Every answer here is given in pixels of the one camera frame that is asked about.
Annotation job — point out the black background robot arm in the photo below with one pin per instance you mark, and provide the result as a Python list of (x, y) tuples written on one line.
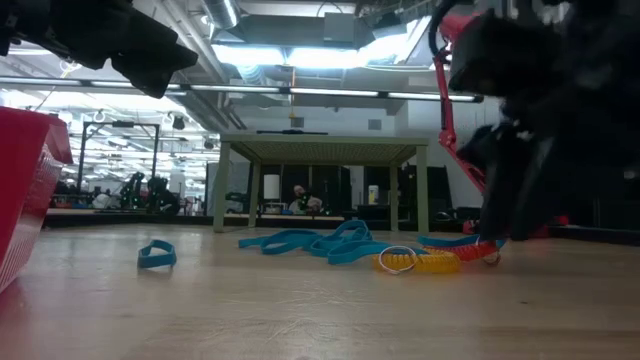
[(162, 197), (132, 192)]

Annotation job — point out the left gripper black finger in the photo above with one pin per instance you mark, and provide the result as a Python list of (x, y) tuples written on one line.
[(155, 60)]

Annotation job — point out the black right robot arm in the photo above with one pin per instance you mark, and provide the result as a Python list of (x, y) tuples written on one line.
[(600, 15)]

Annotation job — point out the person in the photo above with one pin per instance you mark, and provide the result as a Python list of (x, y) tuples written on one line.
[(306, 202)]

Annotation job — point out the overhead LED light bar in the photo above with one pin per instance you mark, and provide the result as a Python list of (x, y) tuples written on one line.
[(235, 89)]

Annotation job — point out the white wipes canister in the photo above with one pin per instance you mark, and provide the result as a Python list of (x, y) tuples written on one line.
[(373, 196)]

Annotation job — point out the black aluminium rig frame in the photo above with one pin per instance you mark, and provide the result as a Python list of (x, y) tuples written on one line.
[(150, 219)]

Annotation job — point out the red desk lamp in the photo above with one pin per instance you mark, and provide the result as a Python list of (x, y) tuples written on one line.
[(446, 125)]

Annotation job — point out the green perforated metal shelf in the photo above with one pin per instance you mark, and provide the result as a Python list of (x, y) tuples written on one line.
[(325, 150)]

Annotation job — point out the white round object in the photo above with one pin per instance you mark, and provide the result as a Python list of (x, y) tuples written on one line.
[(101, 201)]

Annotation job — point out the black ceiling spotlight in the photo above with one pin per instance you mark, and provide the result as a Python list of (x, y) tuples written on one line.
[(178, 123)]

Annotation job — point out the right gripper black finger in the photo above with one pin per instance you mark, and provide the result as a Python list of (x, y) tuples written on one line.
[(497, 200), (535, 190)]

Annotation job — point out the black background rig frame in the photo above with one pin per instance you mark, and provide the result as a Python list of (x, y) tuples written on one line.
[(155, 155)]

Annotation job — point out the red plastic mesh basket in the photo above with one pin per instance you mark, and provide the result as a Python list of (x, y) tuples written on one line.
[(20, 175)]

